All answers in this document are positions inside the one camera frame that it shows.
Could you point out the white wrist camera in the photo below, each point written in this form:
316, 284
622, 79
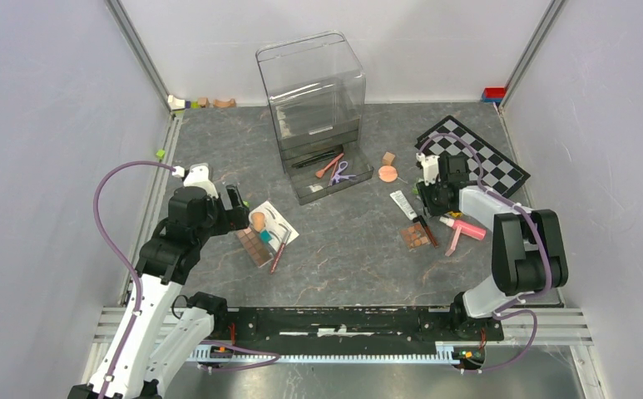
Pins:
199, 176
429, 166

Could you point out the black white checkerboard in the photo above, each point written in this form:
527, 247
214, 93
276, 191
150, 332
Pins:
500, 172

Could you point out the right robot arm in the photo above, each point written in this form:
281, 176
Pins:
528, 256

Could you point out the teal cube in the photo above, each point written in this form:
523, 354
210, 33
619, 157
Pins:
266, 236

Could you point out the orange blush palette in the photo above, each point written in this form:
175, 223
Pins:
414, 236

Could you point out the small wooden toy blocks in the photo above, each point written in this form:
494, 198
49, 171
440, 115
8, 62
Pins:
178, 104

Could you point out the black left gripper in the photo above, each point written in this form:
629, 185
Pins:
239, 215

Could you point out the wooden cube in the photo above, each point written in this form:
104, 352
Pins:
388, 159

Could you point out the red blue blocks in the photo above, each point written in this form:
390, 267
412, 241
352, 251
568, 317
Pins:
494, 94

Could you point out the pink compact case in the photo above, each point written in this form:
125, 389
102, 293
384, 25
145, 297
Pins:
451, 248

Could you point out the round peach powder puff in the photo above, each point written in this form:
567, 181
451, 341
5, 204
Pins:
387, 173

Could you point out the orange makeup sponge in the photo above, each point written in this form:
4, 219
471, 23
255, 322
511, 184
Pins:
258, 220

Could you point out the eyebrow stencil card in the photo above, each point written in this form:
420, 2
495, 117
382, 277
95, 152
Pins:
276, 223

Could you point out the black makeup brush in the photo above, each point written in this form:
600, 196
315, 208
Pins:
328, 155

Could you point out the brown eyeshadow palette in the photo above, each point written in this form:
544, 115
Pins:
254, 246

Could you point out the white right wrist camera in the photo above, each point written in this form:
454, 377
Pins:
429, 166

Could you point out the red lip gloss tube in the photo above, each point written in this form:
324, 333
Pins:
280, 251

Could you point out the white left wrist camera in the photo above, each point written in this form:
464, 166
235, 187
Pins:
199, 176

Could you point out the yellow owl card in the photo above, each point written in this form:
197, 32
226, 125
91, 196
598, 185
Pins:
454, 214

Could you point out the pink spray bottle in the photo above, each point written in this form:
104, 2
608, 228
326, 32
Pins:
466, 228

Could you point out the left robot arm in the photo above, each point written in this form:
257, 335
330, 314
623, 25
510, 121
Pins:
135, 366

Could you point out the purple eyelash curler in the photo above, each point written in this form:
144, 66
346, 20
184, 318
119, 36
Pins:
339, 174

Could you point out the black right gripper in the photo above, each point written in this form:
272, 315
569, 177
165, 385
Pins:
424, 192

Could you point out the aluminium frame rail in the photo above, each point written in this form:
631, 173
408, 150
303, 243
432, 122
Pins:
137, 46

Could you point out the thin pink lip brush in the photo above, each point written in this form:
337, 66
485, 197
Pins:
320, 173

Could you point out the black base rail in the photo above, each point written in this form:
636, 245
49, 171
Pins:
362, 331

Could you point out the white cosmetic tube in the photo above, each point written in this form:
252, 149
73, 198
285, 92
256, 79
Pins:
400, 199

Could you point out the clear acrylic drawer organizer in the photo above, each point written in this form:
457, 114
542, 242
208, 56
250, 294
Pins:
315, 88

